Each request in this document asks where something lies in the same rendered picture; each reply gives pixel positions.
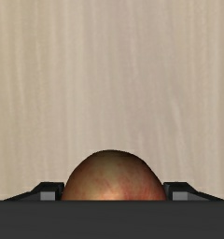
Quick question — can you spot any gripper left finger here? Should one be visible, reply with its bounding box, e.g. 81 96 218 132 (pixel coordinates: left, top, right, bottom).
4 181 65 202

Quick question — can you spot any red apple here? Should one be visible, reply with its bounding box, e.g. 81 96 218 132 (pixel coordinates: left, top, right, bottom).
61 149 168 202

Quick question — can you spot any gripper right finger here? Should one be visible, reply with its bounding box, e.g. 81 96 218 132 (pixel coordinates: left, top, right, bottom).
162 181 224 202

